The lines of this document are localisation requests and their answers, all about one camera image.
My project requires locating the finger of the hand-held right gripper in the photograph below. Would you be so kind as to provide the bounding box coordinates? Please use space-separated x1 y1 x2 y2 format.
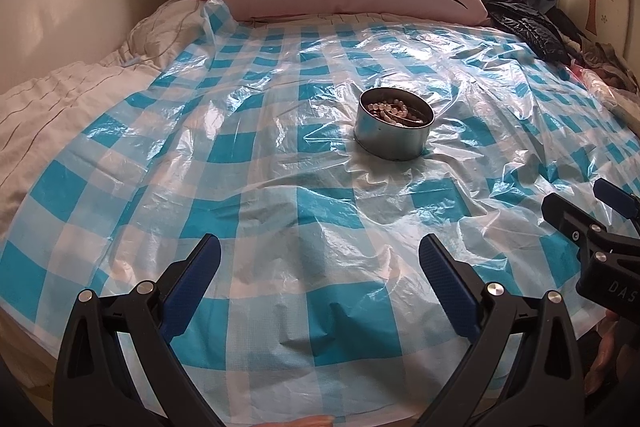
542 193 608 268
593 179 640 226

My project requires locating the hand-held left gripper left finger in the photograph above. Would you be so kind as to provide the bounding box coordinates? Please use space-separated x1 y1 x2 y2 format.
52 233 222 427

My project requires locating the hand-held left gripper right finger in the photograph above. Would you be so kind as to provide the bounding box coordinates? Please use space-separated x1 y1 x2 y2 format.
419 234 586 427

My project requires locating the round metal tin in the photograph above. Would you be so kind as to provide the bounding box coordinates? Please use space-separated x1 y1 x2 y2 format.
354 88 434 161

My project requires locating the white bead bracelet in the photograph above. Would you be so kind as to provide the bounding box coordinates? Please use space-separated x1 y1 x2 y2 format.
367 102 416 126

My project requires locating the pale amber bead bracelet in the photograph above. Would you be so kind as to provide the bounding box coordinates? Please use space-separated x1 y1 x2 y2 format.
366 98 407 118

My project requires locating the person's right hand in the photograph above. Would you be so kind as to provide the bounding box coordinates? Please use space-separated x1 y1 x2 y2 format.
584 309 623 400

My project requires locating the person's left hand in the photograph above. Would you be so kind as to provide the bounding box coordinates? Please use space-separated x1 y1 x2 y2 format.
270 415 335 427

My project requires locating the blue checked plastic sheet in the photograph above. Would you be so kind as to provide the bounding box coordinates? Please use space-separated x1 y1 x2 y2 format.
0 0 640 425

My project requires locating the pile of clothes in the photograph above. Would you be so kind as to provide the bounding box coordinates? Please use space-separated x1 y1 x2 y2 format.
555 7 640 108

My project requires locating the shiny black jacket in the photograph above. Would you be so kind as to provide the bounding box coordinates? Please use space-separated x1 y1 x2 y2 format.
482 0 576 65

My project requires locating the white striped quilt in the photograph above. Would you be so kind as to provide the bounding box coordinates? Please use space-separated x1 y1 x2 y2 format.
0 0 211 233

